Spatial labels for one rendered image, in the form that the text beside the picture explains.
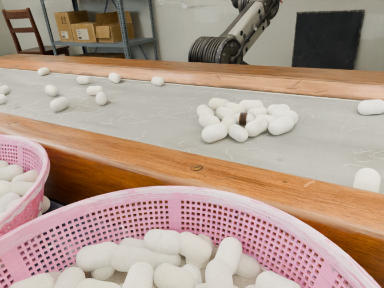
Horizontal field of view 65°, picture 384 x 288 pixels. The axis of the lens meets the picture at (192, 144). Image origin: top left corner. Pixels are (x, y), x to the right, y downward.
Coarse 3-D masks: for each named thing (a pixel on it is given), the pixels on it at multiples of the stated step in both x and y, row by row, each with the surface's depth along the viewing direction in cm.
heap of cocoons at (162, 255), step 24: (144, 240) 24; (168, 240) 23; (192, 240) 23; (72, 264) 24; (96, 264) 23; (120, 264) 22; (144, 264) 21; (168, 264) 22; (192, 264) 23; (216, 264) 21; (240, 264) 22
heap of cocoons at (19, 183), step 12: (0, 168) 37; (12, 168) 35; (0, 180) 35; (12, 180) 34; (24, 180) 34; (0, 192) 32; (12, 192) 32; (24, 192) 32; (0, 204) 30; (12, 204) 29; (48, 204) 32; (0, 216) 28
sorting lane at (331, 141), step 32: (32, 96) 65; (64, 96) 64; (128, 96) 60; (160, 96) 59; (192, 96) 58; (224, 96) 56; (256, 96) 55; (288, 96) 54; (96, 128) 46; (128, 128) 45; (160, 128) 45; (192, 128) 44; (320, 128) 41; (352, 128) 40; (256, 160) 34; (288, 160) 34; (320, 160) 33; (352, 160) 33
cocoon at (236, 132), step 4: (232, 128) 39; (236, 128) 39; (240, 128) 38; (232, 132) 39; (236, 132) 38; (240, 132) 38; (244, 132) 38; (232, 136) 39; (236, 136) 38; (240, 136) 38; (244, 136) 38; (236, 140) 39; (240, 140) 38; (244, 140) 38
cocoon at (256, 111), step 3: (255, 108) 44; (258, 108) 44; (261, 108) 44; (264, 108) 44; (249, 111) 44; (252, 111) 44; (255, 111) 44; (258, 111) 44; (261, 111) 44; (264, 111) 44; (255, 114) 44; (258, 114) 44; (255, 117) 44
